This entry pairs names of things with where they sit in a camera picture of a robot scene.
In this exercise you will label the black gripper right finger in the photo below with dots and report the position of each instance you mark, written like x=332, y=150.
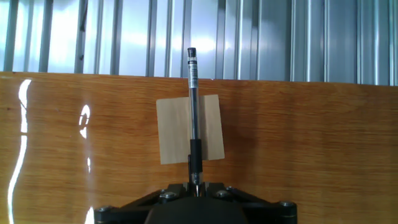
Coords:
x=264, y=211

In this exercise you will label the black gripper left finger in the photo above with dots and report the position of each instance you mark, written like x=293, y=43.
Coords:
x=133, y=211

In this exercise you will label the clear black gel pen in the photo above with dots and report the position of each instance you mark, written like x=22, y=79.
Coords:
x=194, y=124

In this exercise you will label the wood grain table mat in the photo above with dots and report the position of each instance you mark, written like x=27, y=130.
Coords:
x=311, y=140

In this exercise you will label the light wooden block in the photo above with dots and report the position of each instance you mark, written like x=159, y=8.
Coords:
x=174, y=130

